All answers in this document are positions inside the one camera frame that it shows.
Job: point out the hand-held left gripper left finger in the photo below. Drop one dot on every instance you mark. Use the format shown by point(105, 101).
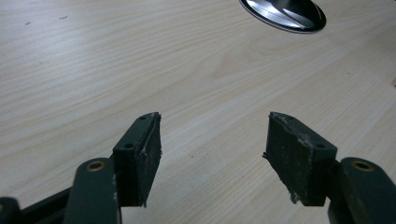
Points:
point(137, 168)

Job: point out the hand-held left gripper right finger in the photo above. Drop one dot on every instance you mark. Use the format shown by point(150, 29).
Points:
point(299, 161)

